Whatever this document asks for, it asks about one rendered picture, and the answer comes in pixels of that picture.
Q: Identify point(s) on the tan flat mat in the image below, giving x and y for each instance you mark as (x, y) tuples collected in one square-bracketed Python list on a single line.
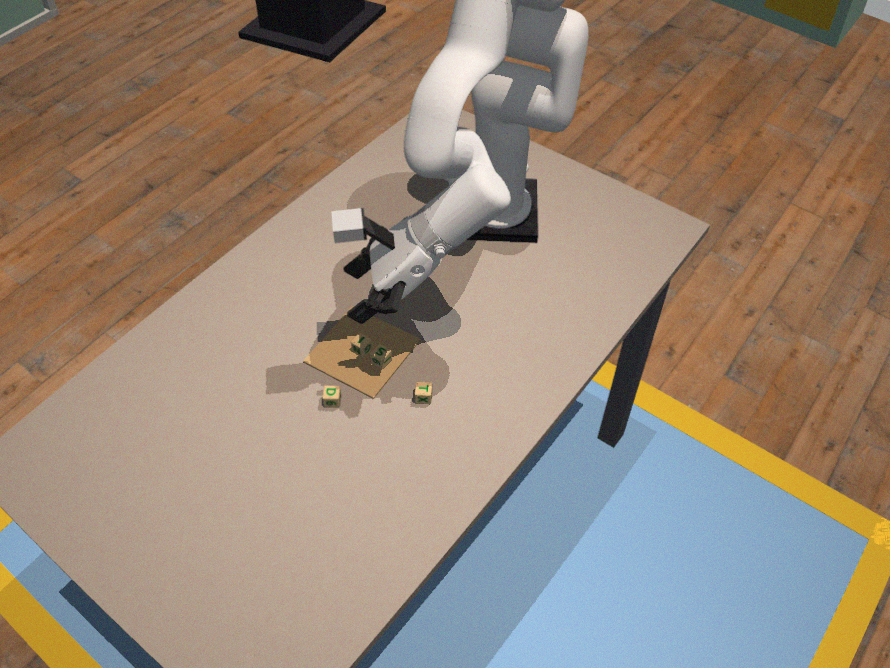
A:
[(334, 356)]

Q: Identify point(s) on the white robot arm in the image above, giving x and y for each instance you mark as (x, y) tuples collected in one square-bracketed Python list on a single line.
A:
[(480, 34)]

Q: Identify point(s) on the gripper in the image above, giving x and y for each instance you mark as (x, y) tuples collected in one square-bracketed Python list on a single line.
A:
[(409, 263)]

